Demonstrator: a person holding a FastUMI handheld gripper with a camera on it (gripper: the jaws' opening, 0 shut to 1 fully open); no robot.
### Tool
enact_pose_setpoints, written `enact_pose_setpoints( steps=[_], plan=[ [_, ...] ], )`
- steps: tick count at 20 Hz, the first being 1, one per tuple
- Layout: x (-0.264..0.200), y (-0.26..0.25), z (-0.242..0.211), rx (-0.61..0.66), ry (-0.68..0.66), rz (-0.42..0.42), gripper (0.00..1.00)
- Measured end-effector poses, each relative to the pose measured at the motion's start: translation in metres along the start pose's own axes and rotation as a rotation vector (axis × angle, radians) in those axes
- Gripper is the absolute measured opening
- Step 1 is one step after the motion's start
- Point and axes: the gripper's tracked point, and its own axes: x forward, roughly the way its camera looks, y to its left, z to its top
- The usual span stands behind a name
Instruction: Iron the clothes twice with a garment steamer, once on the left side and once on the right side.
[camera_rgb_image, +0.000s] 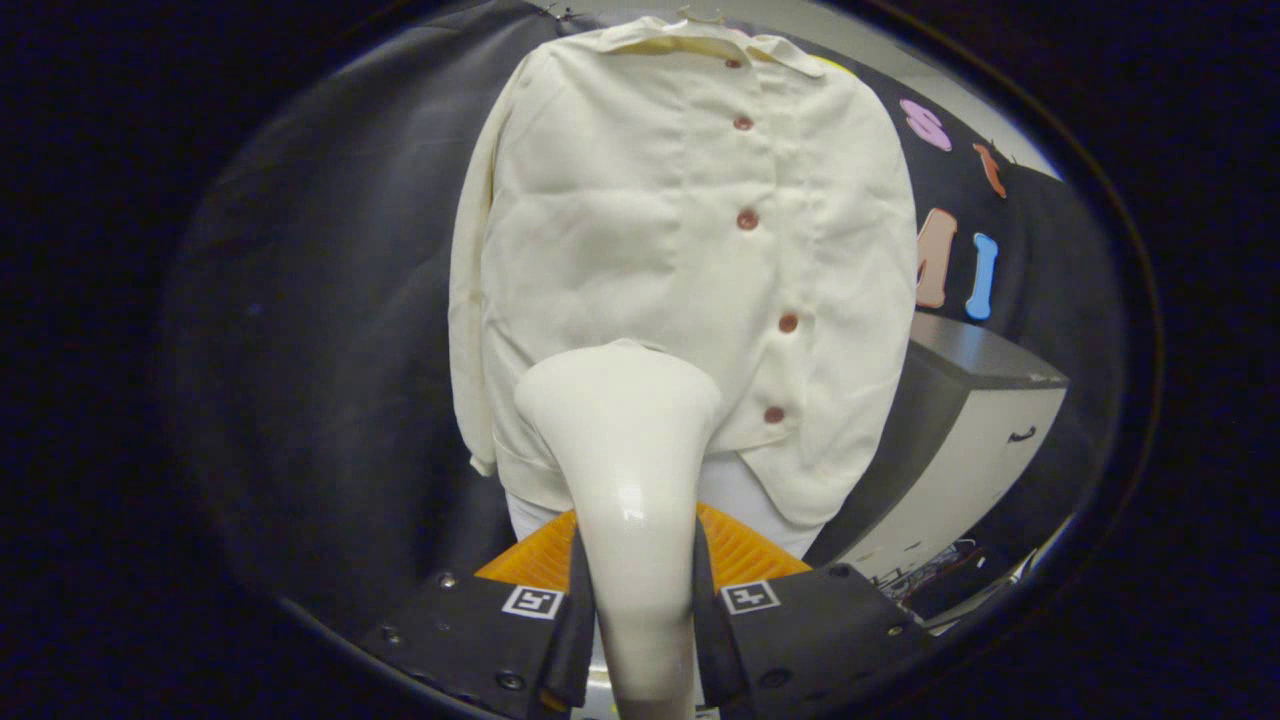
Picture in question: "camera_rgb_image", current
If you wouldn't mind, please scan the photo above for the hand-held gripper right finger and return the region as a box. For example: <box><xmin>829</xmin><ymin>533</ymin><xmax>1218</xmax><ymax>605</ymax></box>
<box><xmin>690</xmin><ymin>502</ymin><xmax>936</xmax><ymax>716</ymax></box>

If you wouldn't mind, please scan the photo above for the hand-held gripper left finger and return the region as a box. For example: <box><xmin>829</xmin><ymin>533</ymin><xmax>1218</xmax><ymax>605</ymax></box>
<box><xmin>355</xmin><ymin>508</ymin><xmax>598</xmax><ymax>719</ymax></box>

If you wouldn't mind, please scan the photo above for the white garment steamer head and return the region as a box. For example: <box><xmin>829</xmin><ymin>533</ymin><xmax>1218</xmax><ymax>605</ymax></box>
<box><xmin>513</xmin><ymin>340</ymin><xmax>723</xmax><ymax>720</ymax></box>

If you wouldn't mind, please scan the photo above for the cream button-up shirt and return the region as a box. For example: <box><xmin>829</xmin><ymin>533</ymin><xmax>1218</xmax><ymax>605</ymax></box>
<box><xmin>447</xmin><ymin>15</ymin><xmax>919</xmax><ymax>528</ymax></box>

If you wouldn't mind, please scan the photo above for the grey cabinet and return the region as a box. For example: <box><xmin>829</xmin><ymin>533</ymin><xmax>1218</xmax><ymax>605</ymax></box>
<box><xmin>805</xmin><ymin>312</ymin><xmax>1069</xmax><ymax>581</ymax></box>

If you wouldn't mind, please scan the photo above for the black backdrop cloth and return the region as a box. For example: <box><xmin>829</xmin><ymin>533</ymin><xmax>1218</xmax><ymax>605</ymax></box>
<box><xmin>165</xmin><ymin>0</ymin><xmax>1121</xmax><ymax>631</ymax></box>

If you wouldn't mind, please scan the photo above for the tangle of cables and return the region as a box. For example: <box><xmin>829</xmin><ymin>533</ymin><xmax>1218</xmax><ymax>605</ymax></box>
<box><xmin>880</xmin><ymin>540</ymin><xmax>1001</xmax><ymax>606</ymax></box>

